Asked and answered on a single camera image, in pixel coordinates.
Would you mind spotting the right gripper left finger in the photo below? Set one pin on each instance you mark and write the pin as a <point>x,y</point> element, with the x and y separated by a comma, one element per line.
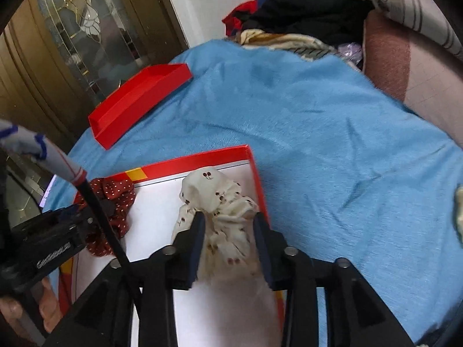
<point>103,315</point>

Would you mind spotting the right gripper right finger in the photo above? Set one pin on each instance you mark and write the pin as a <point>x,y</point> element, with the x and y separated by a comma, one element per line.
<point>355,314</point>

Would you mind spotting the red white-dotted scrunchie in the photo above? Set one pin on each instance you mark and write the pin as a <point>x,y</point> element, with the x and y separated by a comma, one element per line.
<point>119,195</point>

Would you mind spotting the white black-dotted scrunchie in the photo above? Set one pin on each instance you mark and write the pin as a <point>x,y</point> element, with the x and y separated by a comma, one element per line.
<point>229,250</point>

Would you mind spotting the red jewelry box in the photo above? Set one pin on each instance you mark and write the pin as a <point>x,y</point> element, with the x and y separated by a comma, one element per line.
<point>226,310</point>

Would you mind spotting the person's hand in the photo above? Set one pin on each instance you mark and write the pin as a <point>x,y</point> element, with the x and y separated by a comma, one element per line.
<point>34,313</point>

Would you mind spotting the blue towel bed cover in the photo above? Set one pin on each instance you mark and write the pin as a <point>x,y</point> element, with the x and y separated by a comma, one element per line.
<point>346,170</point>

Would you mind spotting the cream dotted scrunchie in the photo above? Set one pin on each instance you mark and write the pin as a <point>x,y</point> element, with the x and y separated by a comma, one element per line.
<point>459,211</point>

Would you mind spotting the red box lid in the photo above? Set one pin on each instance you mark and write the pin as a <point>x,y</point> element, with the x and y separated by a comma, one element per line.
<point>120,111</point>

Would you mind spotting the wooden glass door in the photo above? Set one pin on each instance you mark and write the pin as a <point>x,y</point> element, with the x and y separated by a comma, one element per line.
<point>61,58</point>

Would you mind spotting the pink mauve cushion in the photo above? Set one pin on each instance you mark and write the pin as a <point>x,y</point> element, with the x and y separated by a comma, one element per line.
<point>413,69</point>

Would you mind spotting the beige patterned cloth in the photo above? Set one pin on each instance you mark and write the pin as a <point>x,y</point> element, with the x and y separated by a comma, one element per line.
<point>306,47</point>

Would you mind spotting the dark clothes pile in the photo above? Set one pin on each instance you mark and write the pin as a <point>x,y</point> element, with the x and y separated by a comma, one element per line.
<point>333,22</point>

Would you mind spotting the striped floral pillow centre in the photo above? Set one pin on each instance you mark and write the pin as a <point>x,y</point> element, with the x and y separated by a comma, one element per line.
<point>424,17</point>

